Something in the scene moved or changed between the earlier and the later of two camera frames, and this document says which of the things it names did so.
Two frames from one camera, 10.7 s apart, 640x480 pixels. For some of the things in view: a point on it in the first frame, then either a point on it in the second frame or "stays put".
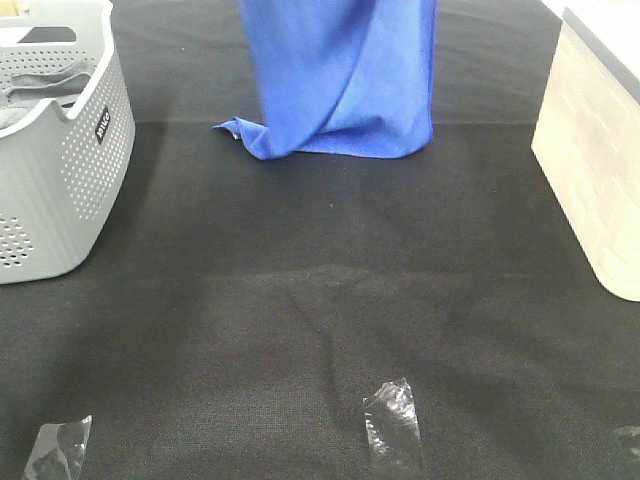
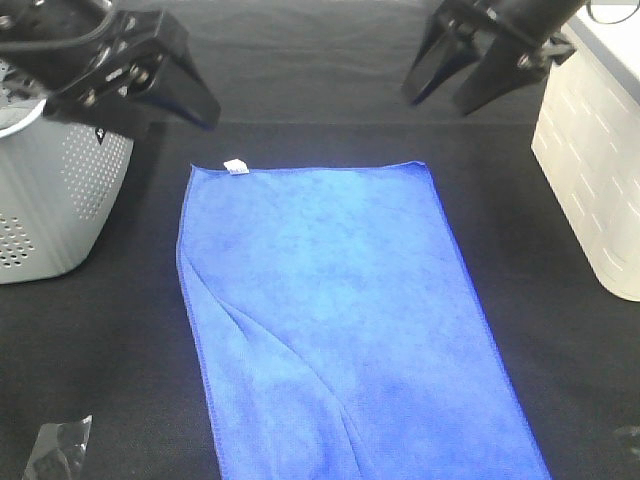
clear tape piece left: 59,450 stays put
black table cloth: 239,309 stays put
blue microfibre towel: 341,77 -> 340,330
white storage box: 586,141 stays put
